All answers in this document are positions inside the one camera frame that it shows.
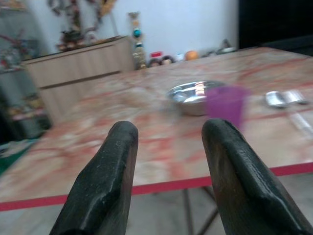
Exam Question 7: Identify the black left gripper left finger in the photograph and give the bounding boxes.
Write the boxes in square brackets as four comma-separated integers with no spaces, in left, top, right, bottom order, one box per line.
[48,120,139,235]

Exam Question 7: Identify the black low console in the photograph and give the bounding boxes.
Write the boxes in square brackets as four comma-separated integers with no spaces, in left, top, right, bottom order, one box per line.
[254,36,313,58]

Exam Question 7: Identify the red lid jar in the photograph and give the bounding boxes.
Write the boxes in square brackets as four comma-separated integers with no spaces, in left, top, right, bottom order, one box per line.
[149,50,164,68]

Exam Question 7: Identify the steel bowl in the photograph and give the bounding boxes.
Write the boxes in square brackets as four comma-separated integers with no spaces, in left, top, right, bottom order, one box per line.
[167,80,227,117]

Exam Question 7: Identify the black metal table legs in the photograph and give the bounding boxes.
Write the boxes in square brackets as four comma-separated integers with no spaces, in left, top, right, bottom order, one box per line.
[182,187,220,235]

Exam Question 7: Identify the glass display cabinet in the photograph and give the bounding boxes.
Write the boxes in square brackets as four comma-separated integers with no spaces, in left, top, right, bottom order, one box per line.
[0,7,52,140]

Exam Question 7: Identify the light wooden cabinet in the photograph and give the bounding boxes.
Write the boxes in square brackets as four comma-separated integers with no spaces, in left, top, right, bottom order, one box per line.
[22,35,135,123]

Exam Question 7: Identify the orange round figurine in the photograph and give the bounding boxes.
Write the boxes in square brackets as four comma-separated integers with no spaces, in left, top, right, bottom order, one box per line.
[184,50,199,61]

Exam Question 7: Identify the black television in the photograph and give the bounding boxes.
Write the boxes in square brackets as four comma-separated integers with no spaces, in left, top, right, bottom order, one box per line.
[238,0,313,42]

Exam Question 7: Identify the purple plastic cup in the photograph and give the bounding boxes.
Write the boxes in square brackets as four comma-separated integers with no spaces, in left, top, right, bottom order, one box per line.
[206,85,251,129]

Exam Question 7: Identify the green basket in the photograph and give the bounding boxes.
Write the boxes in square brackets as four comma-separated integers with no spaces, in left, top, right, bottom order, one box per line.
[0,141,32,173]

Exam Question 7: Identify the steel fork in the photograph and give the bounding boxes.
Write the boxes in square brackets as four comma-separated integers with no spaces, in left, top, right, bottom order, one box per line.
[283,90,313,106]

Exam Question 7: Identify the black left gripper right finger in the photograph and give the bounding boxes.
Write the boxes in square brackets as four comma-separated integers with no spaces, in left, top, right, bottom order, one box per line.
[201,118,313,235]

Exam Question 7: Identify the dark tree ornament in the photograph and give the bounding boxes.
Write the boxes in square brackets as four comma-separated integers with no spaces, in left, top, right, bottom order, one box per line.
[48,0,108,52]

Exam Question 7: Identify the steel spoon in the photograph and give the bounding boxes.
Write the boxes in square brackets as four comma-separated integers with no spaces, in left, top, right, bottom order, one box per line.
[265,91,313,138]

